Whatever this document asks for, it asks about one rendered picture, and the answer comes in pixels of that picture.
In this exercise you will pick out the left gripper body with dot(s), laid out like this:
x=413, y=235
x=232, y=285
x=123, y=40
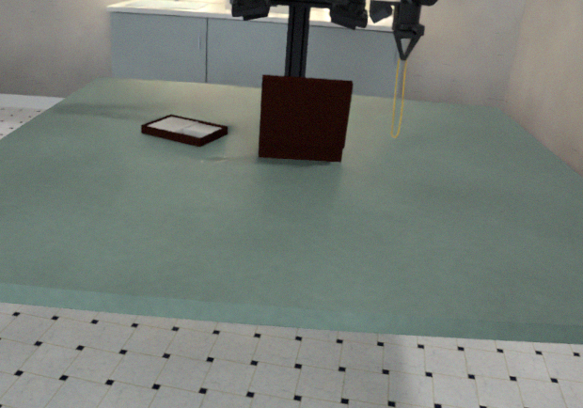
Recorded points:
x=419, y=28

